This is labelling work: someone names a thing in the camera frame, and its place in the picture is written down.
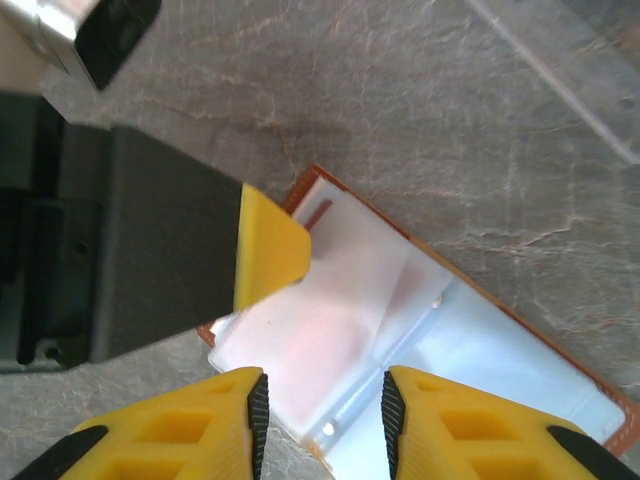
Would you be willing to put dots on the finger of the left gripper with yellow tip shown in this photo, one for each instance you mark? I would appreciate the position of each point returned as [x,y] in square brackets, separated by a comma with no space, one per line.
[175,240]

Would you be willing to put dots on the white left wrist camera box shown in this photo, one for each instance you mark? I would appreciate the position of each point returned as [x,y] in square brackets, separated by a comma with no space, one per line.
[75,40]

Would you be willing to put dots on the clear acrylic card stand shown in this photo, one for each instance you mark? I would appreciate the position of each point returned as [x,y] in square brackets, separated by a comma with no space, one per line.
[575,65]

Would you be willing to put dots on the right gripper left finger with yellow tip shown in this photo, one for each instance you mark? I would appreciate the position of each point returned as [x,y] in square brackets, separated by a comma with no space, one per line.
[175,440]

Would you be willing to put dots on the brown leather card holder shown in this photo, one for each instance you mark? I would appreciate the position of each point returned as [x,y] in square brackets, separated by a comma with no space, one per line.
[375,300]

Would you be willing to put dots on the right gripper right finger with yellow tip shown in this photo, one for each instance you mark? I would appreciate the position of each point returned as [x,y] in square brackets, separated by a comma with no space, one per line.
[475,440]

